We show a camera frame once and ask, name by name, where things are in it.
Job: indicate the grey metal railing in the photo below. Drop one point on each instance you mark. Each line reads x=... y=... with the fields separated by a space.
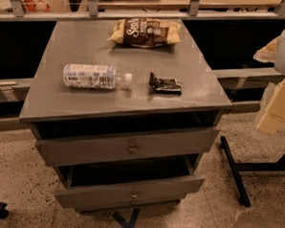
x=160 y=9

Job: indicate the small black foil packet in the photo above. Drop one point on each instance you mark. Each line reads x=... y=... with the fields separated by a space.
x=165 y=86

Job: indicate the grey drawer cabinet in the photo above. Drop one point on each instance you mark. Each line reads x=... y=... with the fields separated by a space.
x=122 y=126

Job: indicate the brown chip bag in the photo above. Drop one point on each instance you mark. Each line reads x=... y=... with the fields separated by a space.
x=145 y=32

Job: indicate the upper grey drawer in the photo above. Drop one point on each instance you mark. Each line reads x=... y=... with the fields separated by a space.
x=115 y=147

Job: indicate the grey drawer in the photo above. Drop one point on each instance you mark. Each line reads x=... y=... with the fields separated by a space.
x=111 y=185
x=115 y=147

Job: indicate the black metal stand base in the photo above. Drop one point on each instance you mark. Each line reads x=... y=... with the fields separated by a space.
x=237 y=167

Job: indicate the clear plastic water bottle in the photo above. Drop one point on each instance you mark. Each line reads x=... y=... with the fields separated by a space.
x=95 y=76

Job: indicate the lower grey drawer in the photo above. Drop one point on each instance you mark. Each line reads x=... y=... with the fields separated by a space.
x=111 y=185

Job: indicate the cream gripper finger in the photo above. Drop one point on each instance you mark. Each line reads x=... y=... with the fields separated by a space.
x=266 y=53
x=274 y=114

